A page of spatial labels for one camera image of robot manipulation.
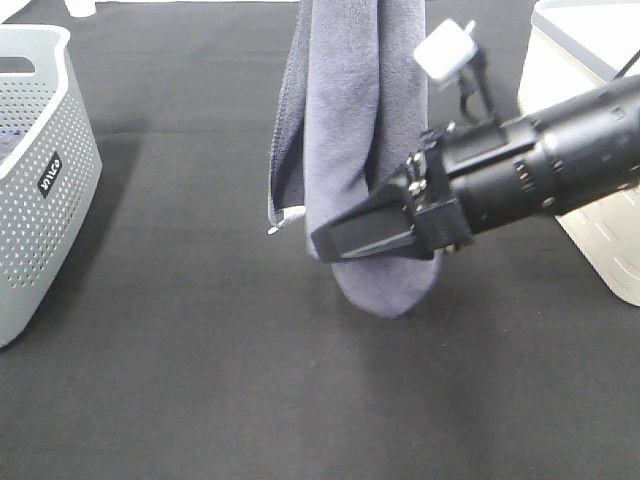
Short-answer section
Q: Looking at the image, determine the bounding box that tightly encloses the black table mat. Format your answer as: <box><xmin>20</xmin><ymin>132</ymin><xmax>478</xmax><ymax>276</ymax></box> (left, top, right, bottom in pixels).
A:
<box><xmin>1</xmin><ymin>1</ymin><xmax>639</xmax><ymax>479</ymax></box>

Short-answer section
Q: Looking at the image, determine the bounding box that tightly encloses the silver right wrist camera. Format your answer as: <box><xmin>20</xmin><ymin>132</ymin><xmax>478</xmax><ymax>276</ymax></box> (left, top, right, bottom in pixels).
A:
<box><xmin>413</xmin><ymin>18</ymin><xmax>479</xmax><ymax>89</ymax></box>

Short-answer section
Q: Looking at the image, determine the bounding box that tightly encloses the white storage box grey rim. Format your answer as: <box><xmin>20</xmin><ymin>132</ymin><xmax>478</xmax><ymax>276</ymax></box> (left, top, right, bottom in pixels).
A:
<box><xmin>517</xmin><ymin>1</ymin><xmax>639</xmax><ymax>305</ymax></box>

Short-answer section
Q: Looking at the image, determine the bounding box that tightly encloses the grey perforated laundry basket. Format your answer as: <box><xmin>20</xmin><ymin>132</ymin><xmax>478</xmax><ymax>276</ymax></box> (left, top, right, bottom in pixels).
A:
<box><xmin>1</xmin><ymin>24</ymin><xmax>102</xmax><ymax>346</ymax></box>

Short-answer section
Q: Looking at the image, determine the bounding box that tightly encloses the white cylinder at table edge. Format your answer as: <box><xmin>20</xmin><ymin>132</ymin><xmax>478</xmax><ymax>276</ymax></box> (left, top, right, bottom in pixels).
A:
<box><xmin>64</xmin><ymin>0</ymin><xmax>97</xmax><ymax>18</ymax></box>

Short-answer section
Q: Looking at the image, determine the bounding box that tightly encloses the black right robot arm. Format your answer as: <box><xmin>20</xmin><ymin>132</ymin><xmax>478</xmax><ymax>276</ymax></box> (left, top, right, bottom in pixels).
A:
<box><xmin>312</xmin><ymin>76</ymin><xmax>639</xmax><ymax>263</ymax></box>

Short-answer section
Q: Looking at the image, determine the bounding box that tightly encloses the grey-blue microfibre towel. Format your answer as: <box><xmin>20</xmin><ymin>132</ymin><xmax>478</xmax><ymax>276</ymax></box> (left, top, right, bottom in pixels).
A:
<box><xmin>266</xmin><ymin>0</ymin><xmax>443</xmax><ymax>320</ymax></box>

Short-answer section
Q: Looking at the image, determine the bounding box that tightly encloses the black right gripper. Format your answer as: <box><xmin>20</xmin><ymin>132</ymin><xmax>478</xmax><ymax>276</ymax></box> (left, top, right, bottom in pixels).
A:
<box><xmin>311</xmin><ymin>120</ymin><xmax>538</xmax><ymax>263</ymax></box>

